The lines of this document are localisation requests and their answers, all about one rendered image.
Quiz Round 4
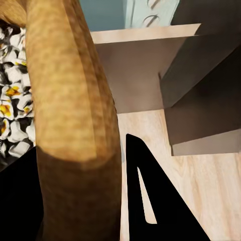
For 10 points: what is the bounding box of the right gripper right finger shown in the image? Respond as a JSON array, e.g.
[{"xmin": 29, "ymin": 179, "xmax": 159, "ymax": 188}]
[{"xmin": 126, "ymin": 133, "xmax": 210, "ymax": 241}]

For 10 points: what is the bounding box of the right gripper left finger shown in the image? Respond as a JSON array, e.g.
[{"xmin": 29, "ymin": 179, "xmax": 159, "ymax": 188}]
[{"xmin": 0, "ymin": 146, "xmax": 44, "ymax": 241}]

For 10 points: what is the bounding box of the popcorn bag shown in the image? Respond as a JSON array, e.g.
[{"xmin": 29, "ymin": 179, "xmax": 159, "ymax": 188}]
[{"xmin": 0, "ymin": 0, "xmax": 126, "ymax": 241}]

